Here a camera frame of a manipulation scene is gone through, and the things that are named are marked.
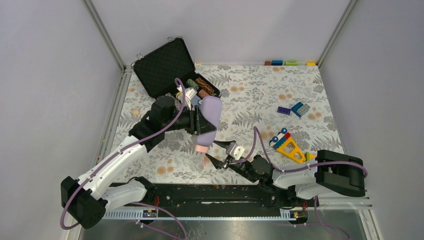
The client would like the lilac umbrella zip case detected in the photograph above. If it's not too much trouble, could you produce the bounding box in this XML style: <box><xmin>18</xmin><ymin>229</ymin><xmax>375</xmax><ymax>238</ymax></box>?
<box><xmin>195</xmin><ymin>96</ymin><xmax>223</xmax><ymax>147</ymax></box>

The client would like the pink folding umbrella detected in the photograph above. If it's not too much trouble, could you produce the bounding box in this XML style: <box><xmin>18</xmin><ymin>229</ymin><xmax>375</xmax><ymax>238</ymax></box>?
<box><xmin>194</xmin><ymin>144</ymin><xmax>210</xmax><ymax>169</ymax></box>

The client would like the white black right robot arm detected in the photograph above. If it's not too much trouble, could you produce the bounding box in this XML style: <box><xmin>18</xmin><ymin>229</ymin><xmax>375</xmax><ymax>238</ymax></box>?
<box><xmin>205</xmin><ymin>150</ymin><xmax>368</xmax><ymax>200</ymax></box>

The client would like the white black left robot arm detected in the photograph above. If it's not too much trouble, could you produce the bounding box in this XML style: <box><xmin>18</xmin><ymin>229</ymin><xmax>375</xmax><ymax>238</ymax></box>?
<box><xmin>60</xmin><ymin>96</ymin><xmax>223</xmax><ymax>230</ymax></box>

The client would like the red chip stack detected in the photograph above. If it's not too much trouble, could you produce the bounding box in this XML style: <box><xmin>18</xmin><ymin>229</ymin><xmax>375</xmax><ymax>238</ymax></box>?
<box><xmin>198</xmin><ymin>89</ymin><xmax>210</xmax><ymax>99</ymax></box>

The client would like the orange black chip stack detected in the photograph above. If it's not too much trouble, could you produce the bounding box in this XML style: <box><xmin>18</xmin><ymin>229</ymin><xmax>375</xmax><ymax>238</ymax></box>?
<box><xmin>194</xmin><ymin>77</ymin><xmax>216</xmax><ymax>96</ymax></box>

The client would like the green chip stack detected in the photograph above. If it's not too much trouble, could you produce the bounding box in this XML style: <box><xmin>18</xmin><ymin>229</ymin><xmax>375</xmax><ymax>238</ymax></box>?
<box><xmin>186</xmin><ymin>78</ymin><xmax>200</xmax><ymax>91</ymax></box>

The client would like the yellow toy brick vehicle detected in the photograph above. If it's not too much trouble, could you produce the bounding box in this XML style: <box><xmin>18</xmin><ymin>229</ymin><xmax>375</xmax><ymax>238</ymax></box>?
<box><xmin>269</xmin><ymin>128</ymin><xmax>316</xmax><ymax>164</ymax></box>

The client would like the black poker chip case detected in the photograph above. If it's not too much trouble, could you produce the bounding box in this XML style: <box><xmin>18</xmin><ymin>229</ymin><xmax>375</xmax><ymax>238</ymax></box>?
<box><xmin>131</xmin><ymin>37</ymin><xmax>221</xmax><ymax>98</ymax></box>

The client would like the floral table cloth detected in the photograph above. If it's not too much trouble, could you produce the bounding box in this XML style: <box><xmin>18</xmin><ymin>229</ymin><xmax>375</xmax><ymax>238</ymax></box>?
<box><xmin>110</xmin><ymin>64</ymin><xmax>351</xmax><ymax>186</ymax></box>

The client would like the purple toy brick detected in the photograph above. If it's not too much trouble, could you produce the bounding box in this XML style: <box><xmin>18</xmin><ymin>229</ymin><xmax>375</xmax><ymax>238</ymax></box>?
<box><xmin>277</xmin><ymin>106</ymin><xmax>291</xmax><ymax>116</ymax></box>

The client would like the blue toy brick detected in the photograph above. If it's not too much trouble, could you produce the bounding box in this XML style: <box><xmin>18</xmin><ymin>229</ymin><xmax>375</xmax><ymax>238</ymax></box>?
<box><xmin>290</xmin><ymin>102</ymin><xmax>304</xmax><ymax>118</ymax></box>

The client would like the grey toy brick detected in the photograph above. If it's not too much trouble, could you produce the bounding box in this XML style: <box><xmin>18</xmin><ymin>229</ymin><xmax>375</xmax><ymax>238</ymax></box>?
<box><xmin>297</xmin><ymin>103</ymin><xmax>311</xmax><ymax>117</ymax></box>

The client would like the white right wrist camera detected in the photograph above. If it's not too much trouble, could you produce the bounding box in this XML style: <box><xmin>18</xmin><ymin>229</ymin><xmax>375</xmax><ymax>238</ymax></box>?
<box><xmin>229</xmin><ymin>144</ymin><xmax>245</xmax><ymax>160</ymax></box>

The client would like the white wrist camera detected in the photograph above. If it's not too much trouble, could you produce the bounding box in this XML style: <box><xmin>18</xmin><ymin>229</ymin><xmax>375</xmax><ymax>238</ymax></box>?
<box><xmin>176</xmin><ymin>86</ymin><xmax>197</xmax><ymax>110</ymax></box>
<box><xmin>229</xmin><ymin>144</ymin><xmax>245</xmax><ymax>160</ymax></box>

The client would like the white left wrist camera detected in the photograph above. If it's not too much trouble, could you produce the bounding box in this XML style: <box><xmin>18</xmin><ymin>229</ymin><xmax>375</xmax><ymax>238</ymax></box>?
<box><xmin>176</xmin><ymin>86</ymin><xmax>197</xmax><ymax>110</ymax></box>

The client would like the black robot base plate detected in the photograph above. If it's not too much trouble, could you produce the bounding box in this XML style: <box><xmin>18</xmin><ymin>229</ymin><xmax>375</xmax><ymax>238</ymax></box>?
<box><xmin>99</xmin><ymin>182</ymin><xmax>321</xmax><ymax>220</ymax></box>

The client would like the aluminium frame rail left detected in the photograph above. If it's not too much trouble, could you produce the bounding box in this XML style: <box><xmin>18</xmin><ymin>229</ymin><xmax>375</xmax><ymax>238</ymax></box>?
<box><xmin>83</xmin><ymin>0</ymin><xmax>132</xmax><ymax>166</ymax></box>

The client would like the aluminium frame rail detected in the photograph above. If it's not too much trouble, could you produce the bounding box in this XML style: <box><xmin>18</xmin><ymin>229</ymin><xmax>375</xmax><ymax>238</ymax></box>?
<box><xmin>315</xmin><ymin>0</ymin><xmax>359</xmax><ymax>69</ymax></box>
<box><xmin>83</xmin><ymin>0</ymin><xmax>132</xmax><ymax>166</ymax></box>

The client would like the blue block at wall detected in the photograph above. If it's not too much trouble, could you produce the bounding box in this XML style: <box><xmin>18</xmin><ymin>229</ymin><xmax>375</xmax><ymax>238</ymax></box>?
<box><xmin>271</xmin><ymin>60</ymin><xmax>284</xmax><ymax>66</ymax></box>

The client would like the green block at wall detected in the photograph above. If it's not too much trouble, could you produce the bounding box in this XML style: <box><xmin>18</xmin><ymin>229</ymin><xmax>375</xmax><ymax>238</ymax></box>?
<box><xmin>285</xmin><ymin>60</ymin><xmax>299</xmax><ymax>66</ymax></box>

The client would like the aluminium frame rail right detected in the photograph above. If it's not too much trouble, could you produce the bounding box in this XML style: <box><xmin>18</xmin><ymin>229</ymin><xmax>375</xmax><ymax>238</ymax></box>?
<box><xmin>315</xmin><ymin>0</ymin><xmax>359</xmax><ymax>69</ymax></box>

